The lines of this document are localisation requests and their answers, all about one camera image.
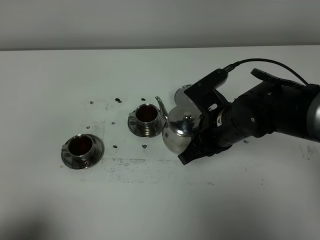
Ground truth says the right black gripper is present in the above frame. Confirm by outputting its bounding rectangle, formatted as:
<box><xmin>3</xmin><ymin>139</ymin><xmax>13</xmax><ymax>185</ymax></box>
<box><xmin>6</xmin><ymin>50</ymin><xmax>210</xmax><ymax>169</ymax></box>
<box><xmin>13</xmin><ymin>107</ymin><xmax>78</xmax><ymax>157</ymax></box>
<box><xmin>178</xmin><ymin>100</ymin><xmax>253</xmax><ymax>165</ymax></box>

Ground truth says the stainless steel teapot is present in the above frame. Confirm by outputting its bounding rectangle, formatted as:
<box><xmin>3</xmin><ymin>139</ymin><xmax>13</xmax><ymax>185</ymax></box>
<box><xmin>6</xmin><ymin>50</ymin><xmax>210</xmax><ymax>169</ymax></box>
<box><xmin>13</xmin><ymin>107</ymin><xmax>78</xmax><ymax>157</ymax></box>
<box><xmin>155</xmin><ymin>96</ymin><xmax>201</xmax><ymax>155</ymax></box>

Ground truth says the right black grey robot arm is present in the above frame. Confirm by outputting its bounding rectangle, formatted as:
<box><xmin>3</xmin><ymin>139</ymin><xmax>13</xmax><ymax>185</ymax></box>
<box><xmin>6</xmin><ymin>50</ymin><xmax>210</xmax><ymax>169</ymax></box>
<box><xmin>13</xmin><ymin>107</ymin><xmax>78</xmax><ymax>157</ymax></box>
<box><xmin>178</xmin><ymin>69</ymin><xmax>320</xmax><ymax>165</ymax></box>

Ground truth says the teapot steel saucer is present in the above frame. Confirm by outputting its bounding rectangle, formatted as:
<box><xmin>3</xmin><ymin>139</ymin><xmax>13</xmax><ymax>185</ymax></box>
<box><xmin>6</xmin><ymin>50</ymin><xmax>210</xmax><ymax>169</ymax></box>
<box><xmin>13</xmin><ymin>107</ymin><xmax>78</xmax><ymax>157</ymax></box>
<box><xmin>174</xmin><ymin>84</ymin><xmax>196</xmax><ymax>107</ymax></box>

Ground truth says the middle steel teacup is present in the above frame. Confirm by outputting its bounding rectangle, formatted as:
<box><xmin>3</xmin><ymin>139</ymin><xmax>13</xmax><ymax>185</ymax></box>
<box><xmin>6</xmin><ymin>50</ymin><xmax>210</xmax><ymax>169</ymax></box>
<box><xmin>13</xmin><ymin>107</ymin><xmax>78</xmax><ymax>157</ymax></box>
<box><xmin>128</xmin><ymin>103</ymin><xmax>160</xmax><ymax>124</ymax></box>

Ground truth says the steel teacup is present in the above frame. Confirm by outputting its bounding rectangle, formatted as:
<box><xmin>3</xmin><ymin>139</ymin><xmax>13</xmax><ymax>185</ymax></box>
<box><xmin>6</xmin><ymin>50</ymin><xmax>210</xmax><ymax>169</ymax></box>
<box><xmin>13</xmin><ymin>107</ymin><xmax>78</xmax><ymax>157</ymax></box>
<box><xmin>128</xmin><ymin>103</ymin><xmax>160</xmax><ymax>124</ymax></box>
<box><xmin>61</xmin><ymin>134</ymin><xmax>96</xmax><ymax>161</ymax></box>

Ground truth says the middle steel saucer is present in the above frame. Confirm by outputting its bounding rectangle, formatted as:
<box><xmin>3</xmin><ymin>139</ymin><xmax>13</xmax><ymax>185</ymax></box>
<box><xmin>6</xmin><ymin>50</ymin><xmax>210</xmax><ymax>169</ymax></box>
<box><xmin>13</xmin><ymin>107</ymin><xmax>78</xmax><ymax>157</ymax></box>
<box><xmin>127</xmin><ymin>108</ymin><xmax>164</xmax><ymax>138</ymax></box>

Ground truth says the front steel teacup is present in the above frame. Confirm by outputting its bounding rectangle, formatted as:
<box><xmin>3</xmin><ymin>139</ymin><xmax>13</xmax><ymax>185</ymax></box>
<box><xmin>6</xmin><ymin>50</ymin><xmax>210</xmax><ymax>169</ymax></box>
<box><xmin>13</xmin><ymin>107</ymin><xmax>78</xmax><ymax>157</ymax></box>
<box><xmin>61</xmin><ymin>134</ymin><xmax>96</xmax><ymax>161</ymax></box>

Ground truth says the front steel saucer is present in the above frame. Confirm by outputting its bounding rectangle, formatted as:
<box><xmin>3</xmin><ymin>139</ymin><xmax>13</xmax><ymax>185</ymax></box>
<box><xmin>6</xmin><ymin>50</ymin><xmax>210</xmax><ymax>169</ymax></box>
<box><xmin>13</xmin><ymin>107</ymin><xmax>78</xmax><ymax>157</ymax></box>
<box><xmin>60</xmin><ymin>134</ymin><xmax>105</xmax><ymax>170</ymax></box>

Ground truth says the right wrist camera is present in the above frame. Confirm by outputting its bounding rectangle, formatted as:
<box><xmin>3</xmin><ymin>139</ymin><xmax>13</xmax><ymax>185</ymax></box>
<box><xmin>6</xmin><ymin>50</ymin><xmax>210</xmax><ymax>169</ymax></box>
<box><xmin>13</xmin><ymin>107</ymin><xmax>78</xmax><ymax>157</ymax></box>
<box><xmin>184</xmin><ymin>69</ymin><xmax>229</xmax><ymax>119</ymax></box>

